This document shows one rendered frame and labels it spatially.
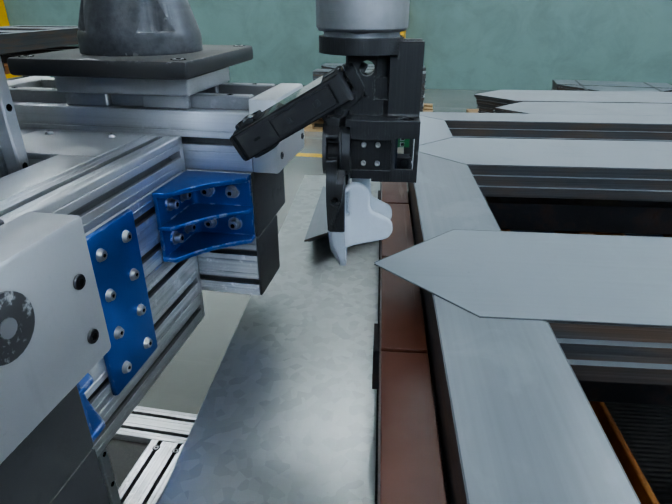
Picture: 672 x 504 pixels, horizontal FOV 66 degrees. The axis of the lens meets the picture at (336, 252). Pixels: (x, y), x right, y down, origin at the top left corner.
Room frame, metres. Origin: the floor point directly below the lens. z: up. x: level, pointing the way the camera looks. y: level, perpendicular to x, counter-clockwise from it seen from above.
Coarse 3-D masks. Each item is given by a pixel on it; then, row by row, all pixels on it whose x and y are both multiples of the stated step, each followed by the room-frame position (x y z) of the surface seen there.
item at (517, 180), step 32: (480, 128) 1.12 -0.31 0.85; (512, 128) 1.12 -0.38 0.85; (544, 128) 1.11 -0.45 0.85; (576, 128) 1.11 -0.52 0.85; (608, 128) 1.10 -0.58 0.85; (640, 128) 1.09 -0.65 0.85; (512, 192) 0.77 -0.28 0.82; (544, 192) 0.77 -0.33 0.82; (576, 192) 0.77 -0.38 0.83; (608, 192) 0.76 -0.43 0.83; (640, 192) 0.76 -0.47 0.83; (416, 224) 0.61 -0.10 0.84; (576, 352) 0.34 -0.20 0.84; (608, 352) 0.34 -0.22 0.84; (640, 352) 0.34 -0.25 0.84; (448, 416) 0.26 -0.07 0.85; (448, 448) 0.24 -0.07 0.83; (448, 480) 0.23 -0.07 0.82
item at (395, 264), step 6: (402, 252) 0.48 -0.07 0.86; (384, 258) 0.46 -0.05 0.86; (390, 258) 0.46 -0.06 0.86; (396, 258) 0.46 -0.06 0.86; (402, 258) 0.46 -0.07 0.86; (378, 264) 0.45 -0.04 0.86; (384, 264) 0.45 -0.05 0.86; (390, 264) 0.45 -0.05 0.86; (396, 264) 0.45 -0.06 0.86; (402, 264) 0.45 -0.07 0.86; (390, 270) 0.44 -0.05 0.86; (396, 270) 0.44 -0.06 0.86; (402, 270) 0.44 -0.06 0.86; (402, 276) 0.42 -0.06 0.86
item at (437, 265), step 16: (432, 240) 0.50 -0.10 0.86; (448, 240) 0.50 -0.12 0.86; (416, 256) 0.47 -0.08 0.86; (432, 256) 0.47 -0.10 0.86; (448, 256) 0.47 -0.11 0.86; (416, 272) 0.43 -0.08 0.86; (432, 272) 0.43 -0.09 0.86; (448, 272) 0.43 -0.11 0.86; (464, 272) 0.43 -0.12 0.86; (432, 288) 0.40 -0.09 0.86; (448, 288) 0.40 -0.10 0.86; (464, 288) 0.40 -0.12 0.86; (464, 304) 0.37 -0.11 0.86
